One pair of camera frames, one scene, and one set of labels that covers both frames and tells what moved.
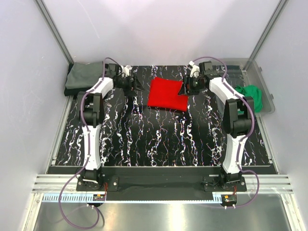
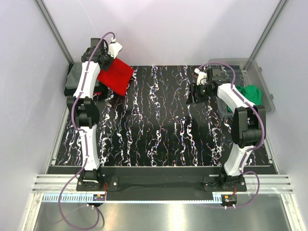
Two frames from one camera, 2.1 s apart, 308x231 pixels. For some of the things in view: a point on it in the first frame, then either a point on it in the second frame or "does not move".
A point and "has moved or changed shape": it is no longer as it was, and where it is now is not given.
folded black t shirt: x=74 y=91 does not move
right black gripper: x=187 y=80 to x=194 y=89
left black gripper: x=133 y=86 to x=105 y=68
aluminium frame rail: x=269 y=183 does not move
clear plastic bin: x=242 y=71 does not move
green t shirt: x=251 y=90 does not move
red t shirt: x=163 y=93 has moved or changed shape
